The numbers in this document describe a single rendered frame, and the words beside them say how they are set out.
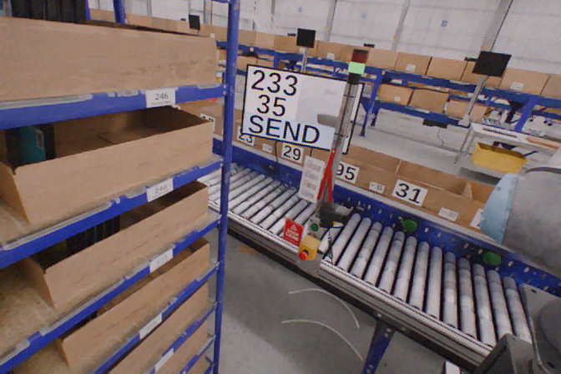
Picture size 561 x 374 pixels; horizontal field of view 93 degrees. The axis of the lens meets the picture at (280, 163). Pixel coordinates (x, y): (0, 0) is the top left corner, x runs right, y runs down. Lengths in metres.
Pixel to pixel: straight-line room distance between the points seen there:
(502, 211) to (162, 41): 0.75
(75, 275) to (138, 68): 0.42
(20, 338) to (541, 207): 0.96
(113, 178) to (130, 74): 0.20
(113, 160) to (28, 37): 0.23
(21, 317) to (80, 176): 0.29
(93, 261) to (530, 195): 0.88
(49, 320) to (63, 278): 0.07
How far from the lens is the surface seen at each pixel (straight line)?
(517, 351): 0.94
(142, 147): 0.62
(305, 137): 1.15
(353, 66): 0.97
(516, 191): 0.72
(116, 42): 0.55
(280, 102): 1.14
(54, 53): 0.51
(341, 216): 1.06
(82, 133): 0.90
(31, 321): 0.72
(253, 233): 1.45
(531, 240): 0.71
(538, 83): 6.19
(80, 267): 0.68
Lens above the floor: 1.66
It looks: 25 degrees down
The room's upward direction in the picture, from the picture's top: 8 degrees clockwise
